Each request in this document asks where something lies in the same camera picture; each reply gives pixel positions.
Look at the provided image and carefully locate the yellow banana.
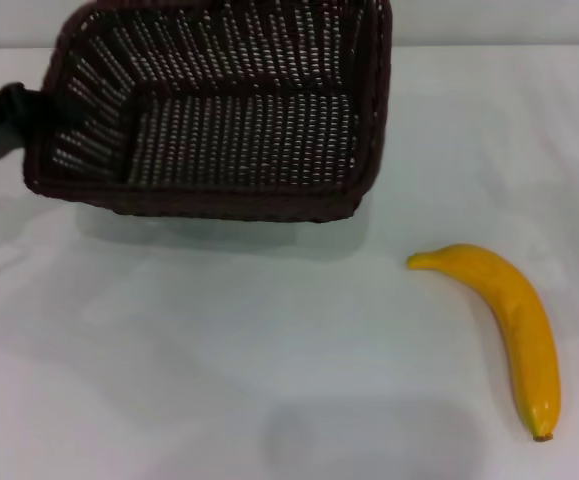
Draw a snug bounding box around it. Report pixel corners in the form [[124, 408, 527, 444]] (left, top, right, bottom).
[[406, 243, 563, 442]]

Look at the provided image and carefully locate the dark brown woven basket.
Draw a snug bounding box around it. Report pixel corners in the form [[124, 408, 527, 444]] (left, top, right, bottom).
[[21, 0, 395, 224]]

